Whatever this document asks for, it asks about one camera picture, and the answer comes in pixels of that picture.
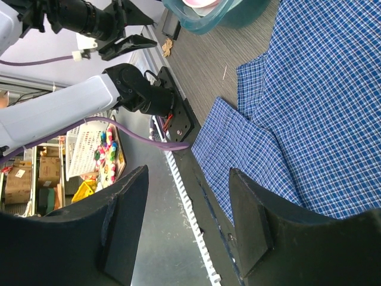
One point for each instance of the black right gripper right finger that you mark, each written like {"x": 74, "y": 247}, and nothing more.
{"x": 280, "y": 243}

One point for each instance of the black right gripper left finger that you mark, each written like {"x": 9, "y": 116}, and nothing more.
{"x": 91, "y": 242}

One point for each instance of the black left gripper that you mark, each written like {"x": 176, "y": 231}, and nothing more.
{"x": 110, "y": 25}

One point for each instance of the gold leaf brooch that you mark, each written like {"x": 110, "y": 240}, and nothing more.
{"x": 166, "y": 47}

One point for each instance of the blue plaid shirt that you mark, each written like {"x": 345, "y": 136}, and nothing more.
{"x": 307, "y": 122}

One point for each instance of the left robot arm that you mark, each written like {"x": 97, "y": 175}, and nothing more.
{"x": 29, "y": 123}

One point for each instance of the black display box front-left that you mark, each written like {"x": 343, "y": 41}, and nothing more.
{"x": 171, "y": 26}

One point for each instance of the yellow plastic item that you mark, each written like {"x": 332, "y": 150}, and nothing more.
{"x": 86, "y": 189}

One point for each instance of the pink plate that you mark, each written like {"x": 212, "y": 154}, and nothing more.
{"x": 201, "y": 3}

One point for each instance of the colourful toy board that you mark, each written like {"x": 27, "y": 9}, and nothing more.
{"x": 111, "y": 160}

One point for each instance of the cardboard box right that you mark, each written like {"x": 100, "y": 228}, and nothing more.
{"x": 49, "y": 172}

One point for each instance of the cardboard box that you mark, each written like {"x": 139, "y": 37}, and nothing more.
{"x": 18, "y": 185}
{"x": 49, "y": 172}

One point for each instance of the teal plastic tray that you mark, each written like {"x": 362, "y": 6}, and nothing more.
{"x": 229, "y": 14}

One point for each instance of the cardboard box left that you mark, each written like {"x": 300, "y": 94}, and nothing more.
{"x": 18, "y": 185}

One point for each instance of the white slotted basket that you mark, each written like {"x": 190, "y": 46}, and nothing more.
{"x": 80, "y": 145}

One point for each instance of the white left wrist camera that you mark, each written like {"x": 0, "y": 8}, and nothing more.
{"x": 86, "y": 45}

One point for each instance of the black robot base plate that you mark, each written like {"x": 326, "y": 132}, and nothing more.
{"x": 219, "y": 233}

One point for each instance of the white slotted cable duct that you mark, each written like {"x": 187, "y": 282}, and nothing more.
{"x": 213, "y": 276}

